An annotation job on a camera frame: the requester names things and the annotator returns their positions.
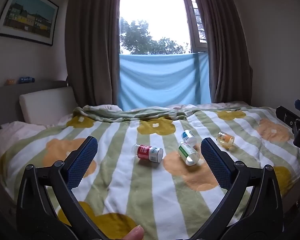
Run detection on orange label clear cup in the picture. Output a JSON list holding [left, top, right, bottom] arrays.
[[217, 131, 235, 147]]

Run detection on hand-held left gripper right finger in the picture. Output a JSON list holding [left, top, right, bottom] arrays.
[[190, 137, 283, 240]]

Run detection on framed wall picture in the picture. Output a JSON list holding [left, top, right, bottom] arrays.
[[0, 0, 59, 47]]

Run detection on small blue object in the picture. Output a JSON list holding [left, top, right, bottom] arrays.
[[18, 76, 36, 84]]

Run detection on red label clear cup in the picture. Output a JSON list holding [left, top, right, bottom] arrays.
[[131, 144, 164, 163]]

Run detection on light blue cloth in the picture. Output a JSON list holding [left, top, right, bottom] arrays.
[[117, 52, 212, 110]]

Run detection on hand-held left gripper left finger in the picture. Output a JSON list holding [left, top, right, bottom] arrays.
[[16, 136, 108, 240]]

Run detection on blue label white bottle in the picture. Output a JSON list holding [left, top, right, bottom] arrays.
[[181, 129, 198, 147]]

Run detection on grey headboard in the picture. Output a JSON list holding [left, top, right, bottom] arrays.
[[0, 80, 70, 173]]

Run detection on brown curtain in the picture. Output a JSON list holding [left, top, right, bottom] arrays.
[[191, 0, 253, 104], [65, 0, 122, 108]]

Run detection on flower printed striped blanket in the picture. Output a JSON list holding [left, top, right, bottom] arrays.
[[0, 104, 300, 240]]

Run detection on person's left hand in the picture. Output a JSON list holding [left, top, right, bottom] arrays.
[[122, 225, 145, 240]]

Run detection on green label clear cup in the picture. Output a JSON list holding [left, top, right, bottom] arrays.
[[178, 141, 201, 166]]

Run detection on white bed sheet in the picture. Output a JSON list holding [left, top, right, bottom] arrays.
[[0, 114, 74, 160]]

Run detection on white cushion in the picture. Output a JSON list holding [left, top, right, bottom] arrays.
[[19, 87, 79, 126]]

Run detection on open window sash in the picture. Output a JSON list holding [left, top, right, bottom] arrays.
[[179, 0, 208, 53]]

